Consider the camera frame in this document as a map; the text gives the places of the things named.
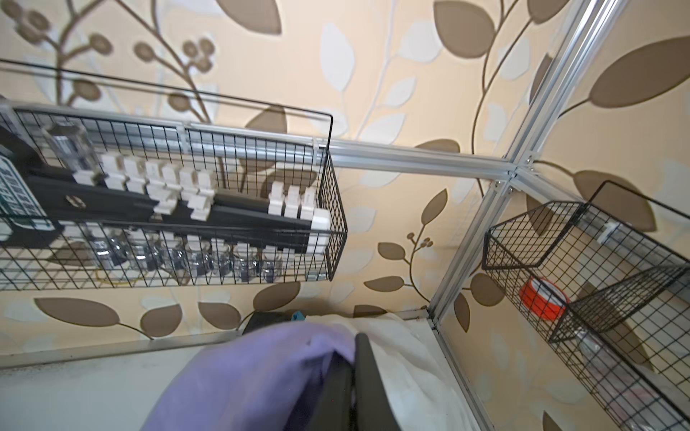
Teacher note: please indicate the black cloth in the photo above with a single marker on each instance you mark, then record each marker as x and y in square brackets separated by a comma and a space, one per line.
[260, 320]

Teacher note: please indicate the back black wire basket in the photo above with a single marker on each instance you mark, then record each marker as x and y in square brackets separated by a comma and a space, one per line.
[172, 199]

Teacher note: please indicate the purple cloth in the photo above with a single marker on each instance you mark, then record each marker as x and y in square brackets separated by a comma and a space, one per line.
[269, 379]

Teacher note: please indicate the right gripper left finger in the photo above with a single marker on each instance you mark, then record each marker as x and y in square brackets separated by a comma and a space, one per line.
[334, 408]

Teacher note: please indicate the black wire basket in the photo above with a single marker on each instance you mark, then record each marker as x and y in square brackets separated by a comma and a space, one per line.
[172, 199]
[629, 289]

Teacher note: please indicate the red-capped clear jar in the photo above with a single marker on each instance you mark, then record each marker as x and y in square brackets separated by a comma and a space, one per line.
[598, 367]

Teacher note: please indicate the black calculator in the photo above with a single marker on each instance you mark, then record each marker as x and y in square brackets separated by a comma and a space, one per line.
[24, 223]

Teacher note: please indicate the black rack with white clips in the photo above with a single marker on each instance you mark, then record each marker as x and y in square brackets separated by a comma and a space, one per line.
[232, 219]

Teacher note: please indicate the white cloth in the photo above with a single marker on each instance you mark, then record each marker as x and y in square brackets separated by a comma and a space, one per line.
[420, 385]

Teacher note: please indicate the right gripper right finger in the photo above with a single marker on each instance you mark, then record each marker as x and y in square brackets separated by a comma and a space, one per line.
[372, 409]

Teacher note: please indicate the right black wire basket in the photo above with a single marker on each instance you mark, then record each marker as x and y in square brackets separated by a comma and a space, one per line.
[629, 289]

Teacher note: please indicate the aluminium frame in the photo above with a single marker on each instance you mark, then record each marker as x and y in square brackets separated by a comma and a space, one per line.
[380, 75]

